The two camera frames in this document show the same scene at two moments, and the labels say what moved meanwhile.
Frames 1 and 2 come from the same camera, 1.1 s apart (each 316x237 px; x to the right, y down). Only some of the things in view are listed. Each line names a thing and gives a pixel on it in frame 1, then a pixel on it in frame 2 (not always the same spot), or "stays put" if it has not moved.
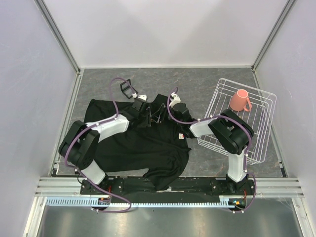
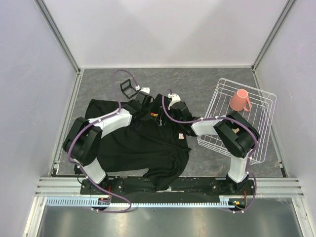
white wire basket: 256,107 stays put
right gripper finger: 156,116 → 163,121
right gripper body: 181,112 stays put
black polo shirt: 161,150 stays put
